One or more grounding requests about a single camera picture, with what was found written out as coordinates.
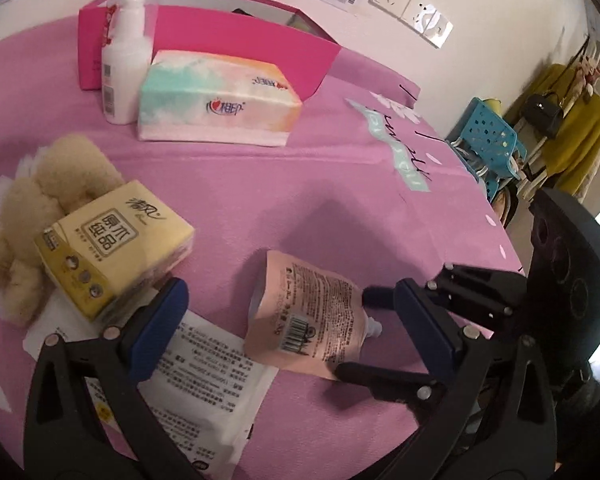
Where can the white pump bottle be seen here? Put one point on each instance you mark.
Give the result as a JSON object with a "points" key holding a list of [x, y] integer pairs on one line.
{"points": [[122, 70]]}

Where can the yellow garment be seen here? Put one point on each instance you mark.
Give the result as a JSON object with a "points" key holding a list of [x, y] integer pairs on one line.
{"points": [[580, 150]]}

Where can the pink spout pouch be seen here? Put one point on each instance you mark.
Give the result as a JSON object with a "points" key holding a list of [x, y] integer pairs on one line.
{"points": [[305, 310]]}

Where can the pastel soft tissue pack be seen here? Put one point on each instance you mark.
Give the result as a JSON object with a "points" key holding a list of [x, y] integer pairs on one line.
{"points": [[215, 100]]}

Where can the pink cardboard box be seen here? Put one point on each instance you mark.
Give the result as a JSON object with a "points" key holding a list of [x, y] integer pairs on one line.
{"points": [[230, 35]]}

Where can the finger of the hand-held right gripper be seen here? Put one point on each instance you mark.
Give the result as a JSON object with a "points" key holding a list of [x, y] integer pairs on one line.
{"points": [[480, 295], [380, 380]]}

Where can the white wet wipes pack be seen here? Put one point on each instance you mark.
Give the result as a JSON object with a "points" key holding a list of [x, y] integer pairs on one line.
{"points": [[205, 385]]}

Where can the blue plastic stool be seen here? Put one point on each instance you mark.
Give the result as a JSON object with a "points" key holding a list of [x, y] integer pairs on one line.
{"points": [[490, 135]]}

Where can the beige plush toy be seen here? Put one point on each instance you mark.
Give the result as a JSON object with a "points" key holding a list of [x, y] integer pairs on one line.
{"points": [[65, 165]]}

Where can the black handbag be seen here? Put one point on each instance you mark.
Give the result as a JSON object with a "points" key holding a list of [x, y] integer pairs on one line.
{"points": [[542, 112]]}

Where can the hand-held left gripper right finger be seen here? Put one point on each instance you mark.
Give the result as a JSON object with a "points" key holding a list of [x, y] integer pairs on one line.
{"points": [[420, 330]]}

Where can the yellow tissue pack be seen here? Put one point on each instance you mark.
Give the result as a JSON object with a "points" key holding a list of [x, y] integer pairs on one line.
{"points": [[115, 250]]}

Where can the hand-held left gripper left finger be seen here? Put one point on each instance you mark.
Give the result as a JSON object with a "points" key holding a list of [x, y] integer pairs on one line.
{"points": [[165, 320]]}

